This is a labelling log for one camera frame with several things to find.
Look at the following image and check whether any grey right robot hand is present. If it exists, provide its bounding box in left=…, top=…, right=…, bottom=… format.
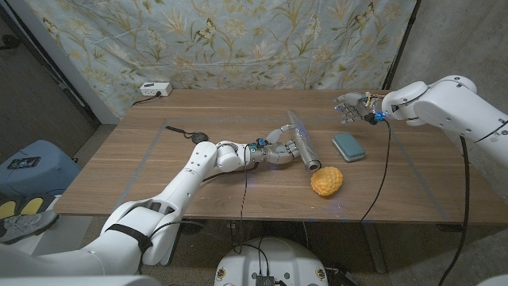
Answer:
left=333, top=91, right=384, bottom=125

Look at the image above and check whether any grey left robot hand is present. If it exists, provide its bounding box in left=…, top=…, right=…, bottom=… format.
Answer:
left=260, top=123, right=302, bottom=166

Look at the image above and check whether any aluminum foil roll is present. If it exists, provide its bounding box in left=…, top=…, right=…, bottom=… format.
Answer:
left=286, top=110, right=321, bottom=172

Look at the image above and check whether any teal soap box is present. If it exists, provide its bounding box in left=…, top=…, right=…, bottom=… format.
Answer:
left=332, top=132, right=366, bottom=164

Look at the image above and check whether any yellow bumpy ball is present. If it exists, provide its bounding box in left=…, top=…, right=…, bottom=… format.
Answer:
left=310, top=166, right=344, bottom=197

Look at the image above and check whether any black backdrop pole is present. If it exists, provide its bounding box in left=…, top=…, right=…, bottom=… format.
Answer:
left=381, top=0, right=421, bottom=91

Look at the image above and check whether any white robot torso base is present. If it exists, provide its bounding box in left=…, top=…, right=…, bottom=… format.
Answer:
left=214, top=237, right=329, bottom=286

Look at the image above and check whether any floral backdrop cloth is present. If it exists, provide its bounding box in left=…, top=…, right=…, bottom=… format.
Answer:
left=23, top=0, right=418, bottom=120

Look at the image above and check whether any grey table leg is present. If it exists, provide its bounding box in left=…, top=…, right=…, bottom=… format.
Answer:
left=160, top=220, right=182, bottom=266
left=360, top=222, right=387, bottom=274

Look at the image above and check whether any white power strip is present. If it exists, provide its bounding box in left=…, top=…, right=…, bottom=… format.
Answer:
left=139, top=82, right=173, bottom=97

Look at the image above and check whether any white floor platform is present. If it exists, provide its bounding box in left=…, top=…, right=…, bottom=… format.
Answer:
left=0, top=194, right=94, bottom=255

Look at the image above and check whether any blue stool with phone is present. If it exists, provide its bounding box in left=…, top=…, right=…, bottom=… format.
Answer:
left=0, top=139, right=83, bottom=198

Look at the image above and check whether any white robot chest cover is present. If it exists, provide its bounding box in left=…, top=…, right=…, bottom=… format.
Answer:
left=0, top=275, right=162, bottom=286

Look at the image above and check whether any black slipper yellow insole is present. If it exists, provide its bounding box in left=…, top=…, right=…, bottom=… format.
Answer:
left=0, top=200, right=17, bottom=219
left=18, top=196, right=45, bottom=216

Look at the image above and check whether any grey sneaker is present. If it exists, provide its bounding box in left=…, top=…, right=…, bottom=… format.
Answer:
left=0, top=209, right=60, bottom=245

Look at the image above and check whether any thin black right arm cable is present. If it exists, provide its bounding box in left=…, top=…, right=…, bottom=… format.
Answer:
left=358, top=120, right=392, bottom=223

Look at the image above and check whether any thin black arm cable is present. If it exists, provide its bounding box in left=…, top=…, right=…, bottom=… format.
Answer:
left=236, top=145, right=251, bottom=257
left=358, top=120, right=392, bottom=223

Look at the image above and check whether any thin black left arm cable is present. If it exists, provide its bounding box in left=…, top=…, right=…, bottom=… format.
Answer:
left=236, top=145, right=251, bottom=257

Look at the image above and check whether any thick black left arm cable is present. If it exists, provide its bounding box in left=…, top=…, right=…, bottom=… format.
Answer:
left=202, top=161, right=261, bottom=184

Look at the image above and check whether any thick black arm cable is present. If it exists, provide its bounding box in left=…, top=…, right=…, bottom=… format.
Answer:
left=202, top=161, right=261, bottom=184
left=436, top=134, right=471, bottom=286

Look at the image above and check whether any black cap with strap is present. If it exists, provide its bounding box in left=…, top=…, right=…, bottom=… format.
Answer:
left=165, top=126, right=210, bottom=145

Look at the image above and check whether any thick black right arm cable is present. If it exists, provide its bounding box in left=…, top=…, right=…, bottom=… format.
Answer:
left=436, top=134, right=471, bottom=286

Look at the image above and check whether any black power strip cord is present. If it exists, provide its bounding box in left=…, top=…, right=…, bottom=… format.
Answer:
left=131, top=91, right=163, bottom=107

